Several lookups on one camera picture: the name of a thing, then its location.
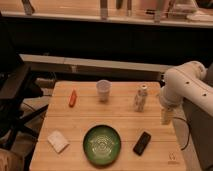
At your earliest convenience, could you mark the black cable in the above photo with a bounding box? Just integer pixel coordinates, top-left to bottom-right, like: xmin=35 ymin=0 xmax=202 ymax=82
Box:
xmin=172 ymin=116 xmax=191 ymax=152

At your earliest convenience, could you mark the grey bench rail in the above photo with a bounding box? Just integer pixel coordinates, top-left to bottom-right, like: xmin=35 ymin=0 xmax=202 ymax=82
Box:
xmin=21 ymin=54 xmax=171 ymax=73

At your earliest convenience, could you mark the clear plastic cup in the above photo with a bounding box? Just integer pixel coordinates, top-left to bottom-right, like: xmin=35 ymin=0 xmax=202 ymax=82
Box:
xmin=96 ymin=80 xmax=111 ymax=102

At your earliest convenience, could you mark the black phone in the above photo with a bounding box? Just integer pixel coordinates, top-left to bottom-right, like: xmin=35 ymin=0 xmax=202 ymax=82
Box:
xmin=133 ymin=132 xmax=151 ymax=156

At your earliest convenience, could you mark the white folded cloth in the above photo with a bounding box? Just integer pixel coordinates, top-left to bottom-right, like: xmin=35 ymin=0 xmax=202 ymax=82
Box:
xmin=47 ymin=131 xmax=69 ymax=153

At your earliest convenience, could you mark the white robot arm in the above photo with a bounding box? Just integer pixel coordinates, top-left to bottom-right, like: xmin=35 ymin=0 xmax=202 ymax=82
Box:
xmin=159 ymin=61 xmax=213 ymax=125

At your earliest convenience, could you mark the black chair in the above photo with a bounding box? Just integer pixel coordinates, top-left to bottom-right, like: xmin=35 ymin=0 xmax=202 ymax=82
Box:
xmin=0 ymin=13 xmax=48 ymax=150

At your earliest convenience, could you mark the small white bottle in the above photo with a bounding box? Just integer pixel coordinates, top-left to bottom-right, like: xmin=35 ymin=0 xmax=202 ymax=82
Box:
xmin=134 ymin=84 xmax=148 ymax=112

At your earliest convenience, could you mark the green round plate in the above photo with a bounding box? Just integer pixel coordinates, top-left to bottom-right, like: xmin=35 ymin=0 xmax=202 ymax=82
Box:
xmin=82 ymin=125 xmax=121 ymax=167

